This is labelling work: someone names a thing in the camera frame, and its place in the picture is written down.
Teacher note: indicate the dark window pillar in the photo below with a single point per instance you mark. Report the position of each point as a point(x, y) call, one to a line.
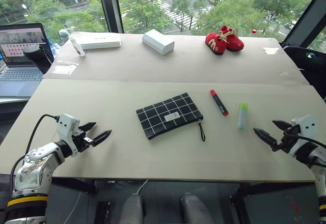
point(109, 5)

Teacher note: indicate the red black marker pen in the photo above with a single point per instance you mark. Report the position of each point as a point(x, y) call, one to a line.
point(219, 103)

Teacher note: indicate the dark rounded shape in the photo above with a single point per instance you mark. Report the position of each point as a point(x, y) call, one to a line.
point(133, 208)
point(196, 208)

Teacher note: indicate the red shoe with yellow M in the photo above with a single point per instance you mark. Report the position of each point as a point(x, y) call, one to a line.
point(215, 44)

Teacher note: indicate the black checkered pencil pouch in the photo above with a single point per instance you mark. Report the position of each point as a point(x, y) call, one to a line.
point(168, 115)

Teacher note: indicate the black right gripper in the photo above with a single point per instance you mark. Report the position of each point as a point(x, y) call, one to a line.
point(286, 140)

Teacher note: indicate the dark slanted window frame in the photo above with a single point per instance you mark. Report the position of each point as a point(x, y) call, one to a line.
point(308, 12)

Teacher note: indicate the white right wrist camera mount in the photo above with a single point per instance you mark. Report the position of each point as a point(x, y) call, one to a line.
point(307, 124)

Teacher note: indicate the white rectangular box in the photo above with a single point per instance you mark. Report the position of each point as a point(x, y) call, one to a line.
point(158, 42)

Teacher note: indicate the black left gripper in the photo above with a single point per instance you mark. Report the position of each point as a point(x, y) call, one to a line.
point(82, 141)

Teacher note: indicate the small white device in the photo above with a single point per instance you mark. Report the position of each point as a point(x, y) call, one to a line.
point(77, 47)

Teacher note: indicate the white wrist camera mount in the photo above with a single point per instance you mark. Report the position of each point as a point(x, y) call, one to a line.
point(66, 124)
point(307, 124)

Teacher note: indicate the grey gooseneck lamp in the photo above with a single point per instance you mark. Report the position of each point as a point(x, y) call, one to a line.
point(63, 34)

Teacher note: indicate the green capped highlighter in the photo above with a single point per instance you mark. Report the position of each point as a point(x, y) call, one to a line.
point(243, 117)

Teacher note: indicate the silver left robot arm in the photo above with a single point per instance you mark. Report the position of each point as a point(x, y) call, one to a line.
point(38, 163)

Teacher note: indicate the red shoe with beige lace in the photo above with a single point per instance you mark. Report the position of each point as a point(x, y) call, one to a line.
point(234, 40)

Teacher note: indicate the clear plastic bag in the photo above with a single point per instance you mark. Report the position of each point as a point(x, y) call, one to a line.
point(63, 67)

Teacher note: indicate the black machine with green light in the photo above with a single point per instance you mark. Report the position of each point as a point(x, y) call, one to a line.
point(308, 63)

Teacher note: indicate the flat white box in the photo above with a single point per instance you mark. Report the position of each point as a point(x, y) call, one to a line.
point(100, 40)

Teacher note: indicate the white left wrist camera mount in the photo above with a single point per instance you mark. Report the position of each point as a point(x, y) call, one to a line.
point(66, 124)

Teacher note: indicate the open laptop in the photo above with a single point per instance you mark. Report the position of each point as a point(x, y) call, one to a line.
point(17, 56)

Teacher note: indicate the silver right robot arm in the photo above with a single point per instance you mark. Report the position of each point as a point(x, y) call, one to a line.
point(319, 155)

